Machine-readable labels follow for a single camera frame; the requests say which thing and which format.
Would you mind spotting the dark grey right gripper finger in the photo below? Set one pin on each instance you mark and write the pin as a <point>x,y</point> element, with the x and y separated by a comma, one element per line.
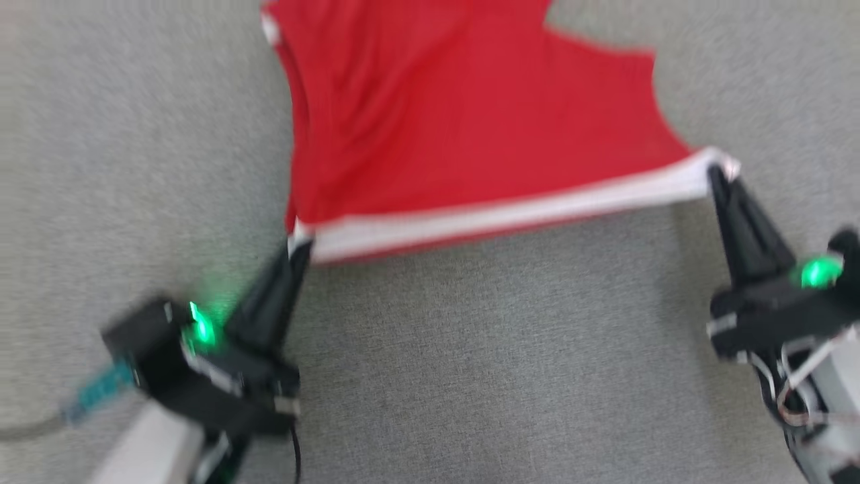
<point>738,249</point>
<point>766,249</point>

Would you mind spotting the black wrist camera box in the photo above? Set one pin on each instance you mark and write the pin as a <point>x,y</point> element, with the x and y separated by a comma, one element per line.
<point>848,245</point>
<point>144,349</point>

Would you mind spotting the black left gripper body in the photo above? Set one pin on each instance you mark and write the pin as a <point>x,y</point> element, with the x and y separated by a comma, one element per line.
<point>248,383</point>

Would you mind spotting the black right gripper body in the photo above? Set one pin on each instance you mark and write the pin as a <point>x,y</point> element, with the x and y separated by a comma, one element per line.
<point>766,316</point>

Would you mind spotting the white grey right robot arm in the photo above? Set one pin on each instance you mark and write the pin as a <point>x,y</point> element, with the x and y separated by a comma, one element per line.
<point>840,390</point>

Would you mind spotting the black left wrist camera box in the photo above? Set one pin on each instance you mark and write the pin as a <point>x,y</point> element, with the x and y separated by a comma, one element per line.
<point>144,349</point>

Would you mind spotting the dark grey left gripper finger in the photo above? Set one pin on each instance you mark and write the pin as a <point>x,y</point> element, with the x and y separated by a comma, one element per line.
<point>289,309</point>
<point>265,302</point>

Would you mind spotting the red shorts with white stripe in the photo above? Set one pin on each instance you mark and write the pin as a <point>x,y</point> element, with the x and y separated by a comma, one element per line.
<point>470,134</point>

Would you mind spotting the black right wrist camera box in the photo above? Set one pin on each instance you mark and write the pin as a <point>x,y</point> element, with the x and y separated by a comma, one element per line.
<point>848,245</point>

